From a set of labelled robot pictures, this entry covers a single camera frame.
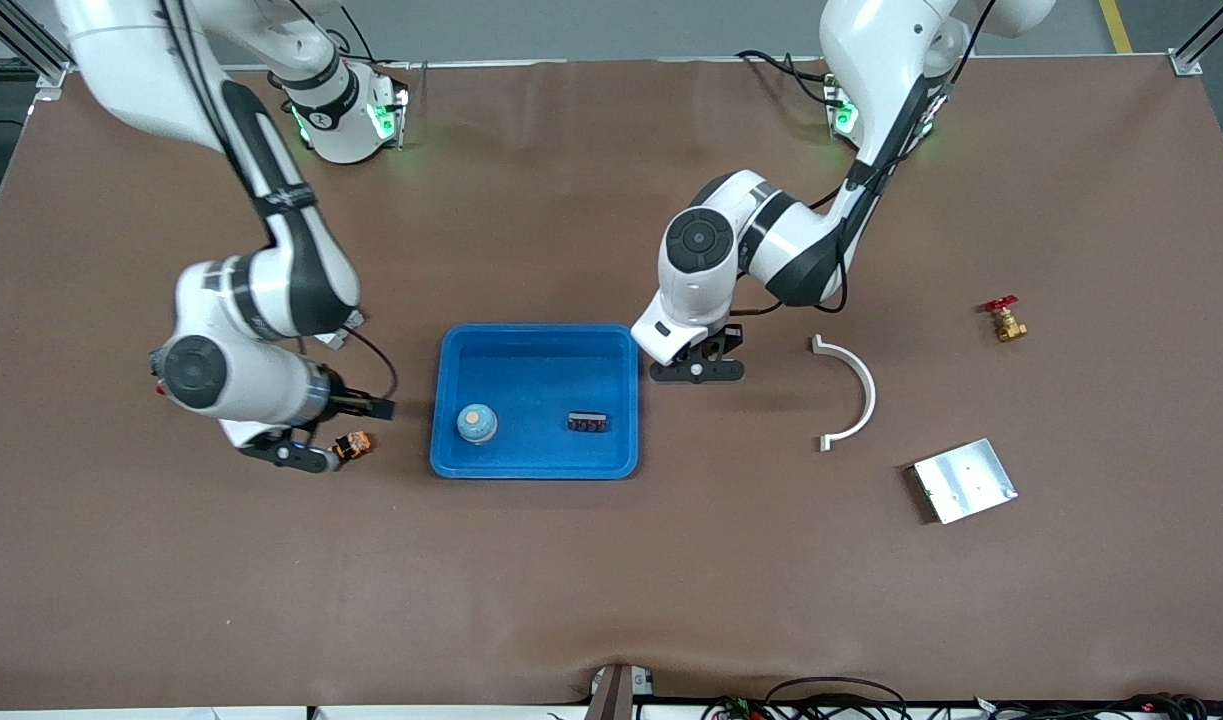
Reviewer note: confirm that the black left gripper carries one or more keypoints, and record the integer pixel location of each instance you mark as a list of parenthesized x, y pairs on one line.
[(728, 339)]

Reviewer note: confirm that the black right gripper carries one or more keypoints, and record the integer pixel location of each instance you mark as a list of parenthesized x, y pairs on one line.
[(349, 404)]

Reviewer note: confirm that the small black connector block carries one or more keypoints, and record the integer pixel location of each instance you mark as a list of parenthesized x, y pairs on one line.
[(588, 422)]

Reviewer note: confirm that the light blue call bell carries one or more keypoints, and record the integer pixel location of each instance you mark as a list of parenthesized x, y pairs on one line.
[(477, 425)]

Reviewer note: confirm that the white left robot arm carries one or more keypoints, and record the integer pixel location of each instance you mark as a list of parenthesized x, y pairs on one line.
[(871, 60)]

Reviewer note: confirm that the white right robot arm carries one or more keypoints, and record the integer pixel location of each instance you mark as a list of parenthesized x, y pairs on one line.
[(121, 55)]

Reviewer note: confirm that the grey terminal block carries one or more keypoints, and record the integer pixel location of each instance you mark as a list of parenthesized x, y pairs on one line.
[(333, 340)]

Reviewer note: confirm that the blue plastic tray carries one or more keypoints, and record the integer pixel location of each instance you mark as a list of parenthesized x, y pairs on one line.
[(541, 450)]

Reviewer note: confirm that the brown table cover sheet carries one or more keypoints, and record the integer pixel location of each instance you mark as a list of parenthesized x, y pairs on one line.
[(611, 580)]

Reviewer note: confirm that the silver metal plate box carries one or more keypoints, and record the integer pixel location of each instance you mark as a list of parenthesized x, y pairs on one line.
[(966, 480)]

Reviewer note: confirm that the orange switch with red cap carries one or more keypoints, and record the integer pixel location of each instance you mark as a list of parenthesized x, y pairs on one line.
[(357, 443)]

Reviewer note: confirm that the white curved plastic bracket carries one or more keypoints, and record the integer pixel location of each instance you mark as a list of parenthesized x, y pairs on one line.
[(870, 395)]

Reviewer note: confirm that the grey metal camera post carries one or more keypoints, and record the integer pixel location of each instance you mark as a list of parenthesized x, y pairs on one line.
[(619, 695)]

